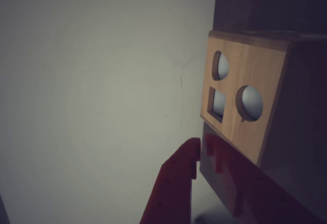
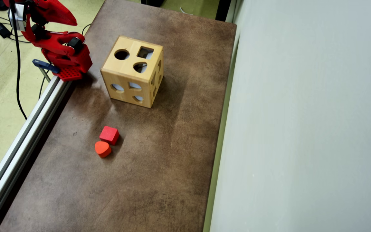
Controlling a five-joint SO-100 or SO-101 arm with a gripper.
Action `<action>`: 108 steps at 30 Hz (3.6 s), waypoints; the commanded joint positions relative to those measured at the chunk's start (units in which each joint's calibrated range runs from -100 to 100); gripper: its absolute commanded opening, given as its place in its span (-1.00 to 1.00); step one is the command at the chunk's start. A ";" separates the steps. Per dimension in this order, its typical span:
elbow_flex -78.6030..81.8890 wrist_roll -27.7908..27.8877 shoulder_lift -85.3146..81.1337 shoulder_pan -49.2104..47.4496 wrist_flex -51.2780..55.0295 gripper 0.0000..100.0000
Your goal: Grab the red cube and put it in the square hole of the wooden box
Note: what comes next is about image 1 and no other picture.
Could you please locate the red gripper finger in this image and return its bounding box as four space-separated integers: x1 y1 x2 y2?
139 137 202 224
202 133 327 224

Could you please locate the wooden shape sorter box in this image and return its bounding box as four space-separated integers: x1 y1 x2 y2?
200 29 327 204

